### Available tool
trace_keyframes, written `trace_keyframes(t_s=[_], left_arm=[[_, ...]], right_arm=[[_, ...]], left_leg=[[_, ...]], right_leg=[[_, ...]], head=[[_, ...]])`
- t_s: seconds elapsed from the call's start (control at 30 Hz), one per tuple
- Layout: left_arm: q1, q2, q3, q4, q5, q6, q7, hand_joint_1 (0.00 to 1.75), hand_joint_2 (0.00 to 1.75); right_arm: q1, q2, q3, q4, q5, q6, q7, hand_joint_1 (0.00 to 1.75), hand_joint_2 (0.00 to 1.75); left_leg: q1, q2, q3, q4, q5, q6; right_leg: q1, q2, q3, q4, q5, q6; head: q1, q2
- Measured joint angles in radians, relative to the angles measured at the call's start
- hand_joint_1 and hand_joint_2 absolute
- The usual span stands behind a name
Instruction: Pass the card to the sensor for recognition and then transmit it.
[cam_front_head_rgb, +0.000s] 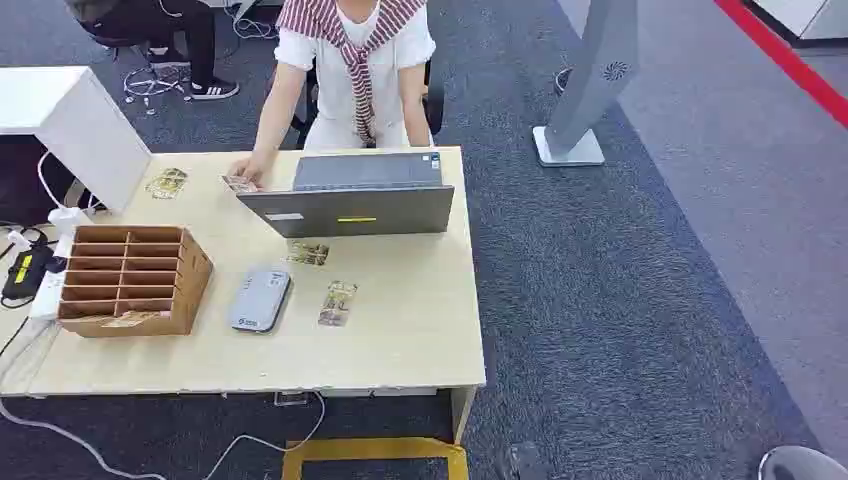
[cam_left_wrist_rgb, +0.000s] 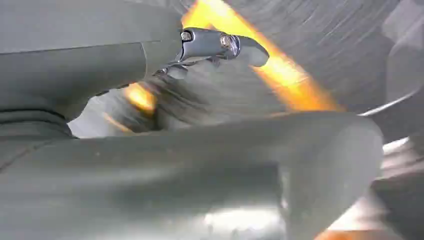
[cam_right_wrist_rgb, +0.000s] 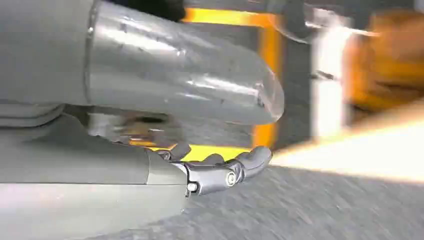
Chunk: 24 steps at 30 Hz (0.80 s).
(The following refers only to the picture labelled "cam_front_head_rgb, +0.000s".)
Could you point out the person in dark clothes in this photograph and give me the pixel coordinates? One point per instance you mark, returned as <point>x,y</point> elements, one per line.
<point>166,20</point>

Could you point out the white power strip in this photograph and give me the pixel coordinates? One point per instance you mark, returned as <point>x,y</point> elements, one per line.
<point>48,295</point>

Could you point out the clear clip under desk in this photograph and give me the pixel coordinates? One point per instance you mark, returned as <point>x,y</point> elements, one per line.
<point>291,399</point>

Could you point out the grey rounded shell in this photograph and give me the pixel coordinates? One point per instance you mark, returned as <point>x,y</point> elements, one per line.
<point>798,465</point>

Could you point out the flat grey rounded device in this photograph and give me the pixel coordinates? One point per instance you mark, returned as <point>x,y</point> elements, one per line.
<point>260,301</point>

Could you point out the wooden compartment card box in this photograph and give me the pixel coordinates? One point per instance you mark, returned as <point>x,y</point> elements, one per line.
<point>192,278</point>

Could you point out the black adapter with yellow label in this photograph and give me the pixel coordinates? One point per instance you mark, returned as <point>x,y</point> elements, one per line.
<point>26,270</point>

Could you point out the pale wooden desk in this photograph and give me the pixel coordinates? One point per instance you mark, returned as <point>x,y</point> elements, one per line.
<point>404,331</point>

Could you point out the grey open laptop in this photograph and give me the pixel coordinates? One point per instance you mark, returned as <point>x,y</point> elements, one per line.
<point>351,208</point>

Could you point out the person's right hand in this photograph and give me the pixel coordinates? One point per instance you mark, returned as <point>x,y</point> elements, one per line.
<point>250,168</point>

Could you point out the white plug adapter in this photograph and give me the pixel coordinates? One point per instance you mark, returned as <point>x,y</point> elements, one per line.
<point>68,218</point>

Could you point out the white furniture with dark edge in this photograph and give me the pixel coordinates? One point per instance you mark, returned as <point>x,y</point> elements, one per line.
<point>802,14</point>

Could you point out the printed yellow card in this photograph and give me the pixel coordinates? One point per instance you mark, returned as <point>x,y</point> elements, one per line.
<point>167,183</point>
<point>337,305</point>
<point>131,319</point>
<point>237,186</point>
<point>308,254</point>

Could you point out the person in white shirt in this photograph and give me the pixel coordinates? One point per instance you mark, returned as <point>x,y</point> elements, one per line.
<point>358,79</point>

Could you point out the grey stand with white base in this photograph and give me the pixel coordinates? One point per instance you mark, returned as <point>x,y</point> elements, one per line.
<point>593,73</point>

